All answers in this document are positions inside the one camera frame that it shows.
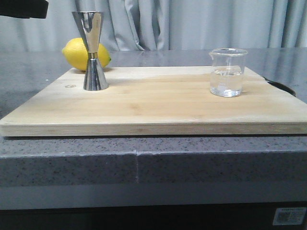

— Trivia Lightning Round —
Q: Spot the white QR code sticker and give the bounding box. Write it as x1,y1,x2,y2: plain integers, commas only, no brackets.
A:
272,207,307,226

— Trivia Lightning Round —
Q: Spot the wooden cutting board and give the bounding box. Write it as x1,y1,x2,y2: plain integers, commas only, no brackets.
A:
0,66,307,137

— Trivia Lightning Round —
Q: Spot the yellow lemon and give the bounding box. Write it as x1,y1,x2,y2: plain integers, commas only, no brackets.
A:
62,37,111,71

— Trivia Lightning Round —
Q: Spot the steel double jigger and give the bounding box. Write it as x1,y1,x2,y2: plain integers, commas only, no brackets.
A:
72,11,108,91

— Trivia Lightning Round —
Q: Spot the clear glass beaker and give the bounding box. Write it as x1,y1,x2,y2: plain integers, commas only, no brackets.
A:
209,48,248,97

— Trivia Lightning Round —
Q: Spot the grey curtain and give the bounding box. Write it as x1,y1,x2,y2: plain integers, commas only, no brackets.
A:
0,0,307,52

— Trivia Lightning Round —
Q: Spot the black board handle strap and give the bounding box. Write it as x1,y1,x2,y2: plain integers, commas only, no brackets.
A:
263,77,297,97

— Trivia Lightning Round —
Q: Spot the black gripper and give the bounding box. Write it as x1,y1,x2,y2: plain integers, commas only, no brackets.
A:
0,0,48,19

